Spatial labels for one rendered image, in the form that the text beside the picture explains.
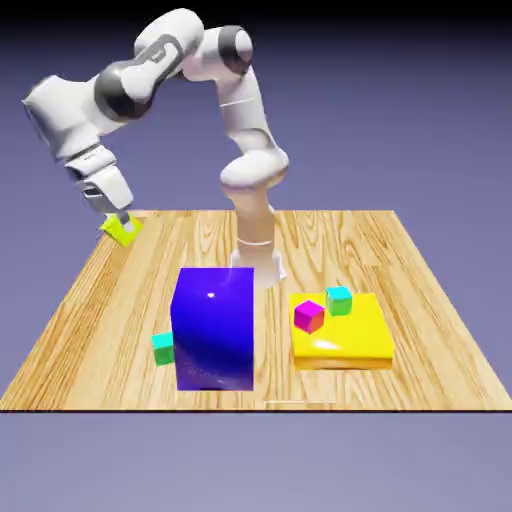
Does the large blue box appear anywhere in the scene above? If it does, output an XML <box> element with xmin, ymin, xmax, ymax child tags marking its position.
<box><xmin>169</xmin><ymin>266</ymin><xmax>256</xmax><ymax>392</ymax></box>

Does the small yellow-green cube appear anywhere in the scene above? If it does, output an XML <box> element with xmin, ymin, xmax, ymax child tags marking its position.
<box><xmin>98</xmin><ymin>212</ymin><xmax>145</xmax><ymax>248</ymax></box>

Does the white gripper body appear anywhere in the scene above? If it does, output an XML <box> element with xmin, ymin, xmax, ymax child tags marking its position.
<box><xmin>82</xmin><ymin>164</ymin><xmax>135</xmax><ymax>215</ymax></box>

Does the small magenta cube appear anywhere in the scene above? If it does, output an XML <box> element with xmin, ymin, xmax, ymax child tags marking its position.
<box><xmin>293</xmin><ymin>299</ymin><xmax>326</xmax><ymax>335</ymax></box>

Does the large yellow box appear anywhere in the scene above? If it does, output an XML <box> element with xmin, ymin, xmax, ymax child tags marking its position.
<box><xmin>288</xmin><ymin>292</ymin><xmax>395</xmax><ymax>371</ymax></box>

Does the small teal green cube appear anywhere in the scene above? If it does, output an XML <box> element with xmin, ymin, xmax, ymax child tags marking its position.
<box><xmin>150</xmin><ymin>331</ymin><xmax>176</xmax><ymax>367</ymax></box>
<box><xmin>324</xmin><ymin>285</ymin><xmax>354</xmax><ymax>317</ymax></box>

